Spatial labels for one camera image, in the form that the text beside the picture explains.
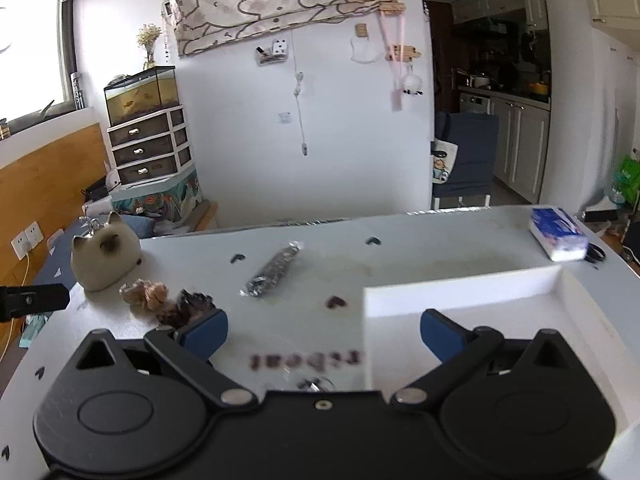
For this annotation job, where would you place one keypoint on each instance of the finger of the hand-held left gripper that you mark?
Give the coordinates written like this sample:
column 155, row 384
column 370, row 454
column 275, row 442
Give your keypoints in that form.
column 35, row 300

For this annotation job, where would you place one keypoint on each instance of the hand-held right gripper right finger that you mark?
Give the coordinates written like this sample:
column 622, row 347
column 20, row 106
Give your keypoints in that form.
column 440, row 335

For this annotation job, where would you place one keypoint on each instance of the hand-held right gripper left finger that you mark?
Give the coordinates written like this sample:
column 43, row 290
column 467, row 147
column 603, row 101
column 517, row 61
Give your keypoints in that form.
column 206, row 331

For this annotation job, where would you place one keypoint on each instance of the dark patterned scrunchie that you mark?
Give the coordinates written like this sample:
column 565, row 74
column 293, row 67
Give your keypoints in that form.
column 184, row 307

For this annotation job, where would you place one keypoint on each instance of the white cardboard box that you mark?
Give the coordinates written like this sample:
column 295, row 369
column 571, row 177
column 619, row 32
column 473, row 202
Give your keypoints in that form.
column 500, row 305

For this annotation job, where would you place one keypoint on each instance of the pink satin ribbon scrunchie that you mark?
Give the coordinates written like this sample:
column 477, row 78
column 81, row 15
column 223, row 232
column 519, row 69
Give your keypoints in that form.
column 146, row 294

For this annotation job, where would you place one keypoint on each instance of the cat-shaped ceramic figure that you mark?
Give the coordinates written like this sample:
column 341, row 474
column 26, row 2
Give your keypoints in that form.
column 102, row 262

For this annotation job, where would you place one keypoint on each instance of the colourful printed cloth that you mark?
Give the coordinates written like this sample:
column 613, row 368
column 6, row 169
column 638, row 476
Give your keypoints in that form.
column 157, row 200

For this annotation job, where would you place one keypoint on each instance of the blue tissue pack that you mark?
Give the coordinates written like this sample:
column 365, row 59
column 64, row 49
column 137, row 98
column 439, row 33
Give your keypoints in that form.
column 556, row 232

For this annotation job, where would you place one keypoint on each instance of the white printed tote bag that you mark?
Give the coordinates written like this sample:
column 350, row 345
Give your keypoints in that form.
column 442, row 160

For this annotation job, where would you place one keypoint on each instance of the blue folding chair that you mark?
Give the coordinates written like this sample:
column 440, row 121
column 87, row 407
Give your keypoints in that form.
column 467, row 160

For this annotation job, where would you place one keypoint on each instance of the white plastic drawer unit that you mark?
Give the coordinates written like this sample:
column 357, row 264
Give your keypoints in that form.
column 150, row 147

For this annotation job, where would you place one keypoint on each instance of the grey kitchen base cabinets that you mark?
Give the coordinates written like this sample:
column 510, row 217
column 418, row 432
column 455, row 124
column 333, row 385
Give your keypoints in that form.
column 517, row 145

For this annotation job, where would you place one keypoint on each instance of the glass fish tank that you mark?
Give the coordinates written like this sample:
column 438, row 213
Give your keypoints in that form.
column 142, row 96

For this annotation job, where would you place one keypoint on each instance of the pink hanging tag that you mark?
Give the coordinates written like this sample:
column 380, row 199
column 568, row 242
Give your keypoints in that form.
column 396, row 100

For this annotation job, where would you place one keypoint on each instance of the green plastic bag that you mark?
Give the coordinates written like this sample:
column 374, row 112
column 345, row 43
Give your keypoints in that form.
column 628, row 175

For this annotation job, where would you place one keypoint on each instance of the white sheep ornament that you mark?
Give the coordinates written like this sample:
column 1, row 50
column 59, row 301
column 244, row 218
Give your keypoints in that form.
column 413, row 82

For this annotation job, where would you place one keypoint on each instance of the vase with dried flowers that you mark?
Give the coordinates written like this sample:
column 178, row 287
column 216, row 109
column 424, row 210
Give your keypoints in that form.
column 149, row 42

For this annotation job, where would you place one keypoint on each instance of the bear print cloth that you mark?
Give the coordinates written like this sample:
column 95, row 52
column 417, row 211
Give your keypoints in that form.
column 280, row 2

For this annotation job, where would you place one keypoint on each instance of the white wall outlet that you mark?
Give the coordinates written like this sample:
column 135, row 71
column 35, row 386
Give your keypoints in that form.
column 27, row 238

